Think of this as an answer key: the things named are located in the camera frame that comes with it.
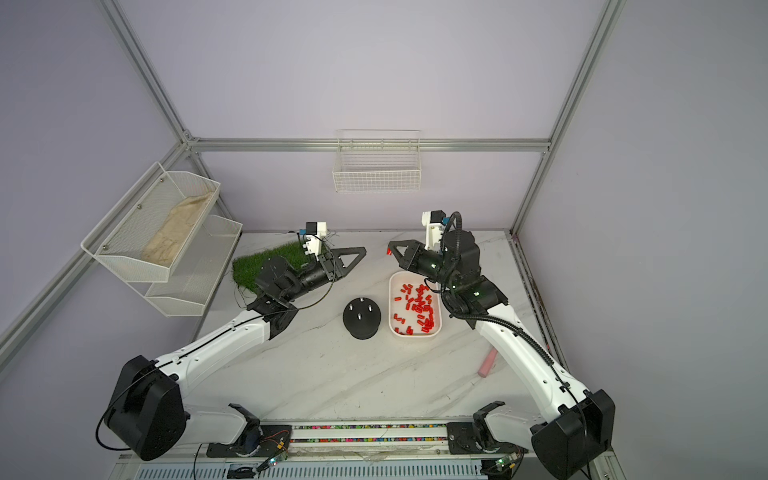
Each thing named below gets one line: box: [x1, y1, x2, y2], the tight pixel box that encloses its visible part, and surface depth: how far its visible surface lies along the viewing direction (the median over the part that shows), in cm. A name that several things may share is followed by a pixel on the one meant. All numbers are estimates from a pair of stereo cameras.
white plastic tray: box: [388, 271, 442, 338], surface depth 100 cm
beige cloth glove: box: [140, 192, 213, 267], surface depth 81 cm
